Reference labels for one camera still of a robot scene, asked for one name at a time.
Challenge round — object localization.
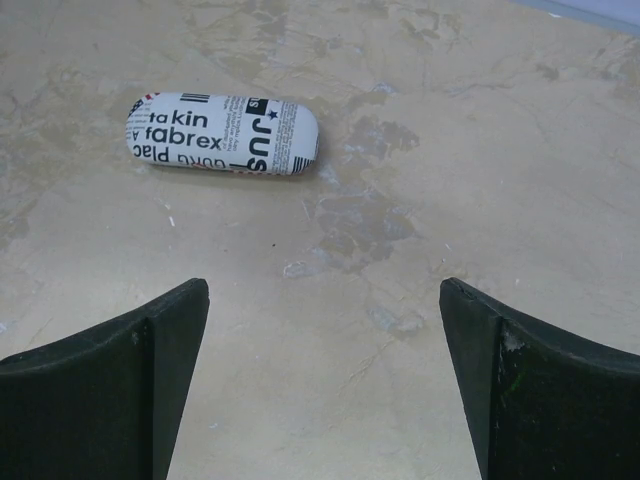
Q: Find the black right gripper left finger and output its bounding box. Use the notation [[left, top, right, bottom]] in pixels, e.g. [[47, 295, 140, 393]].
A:
[[1, 279, 209, 479]]

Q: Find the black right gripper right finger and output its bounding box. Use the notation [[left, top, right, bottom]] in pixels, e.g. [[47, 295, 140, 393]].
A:
[[439, 278, 639, 479]]

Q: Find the white printed glasses case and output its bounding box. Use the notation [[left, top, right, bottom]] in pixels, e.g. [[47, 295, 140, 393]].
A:
[[125, 92, 319, 176]]

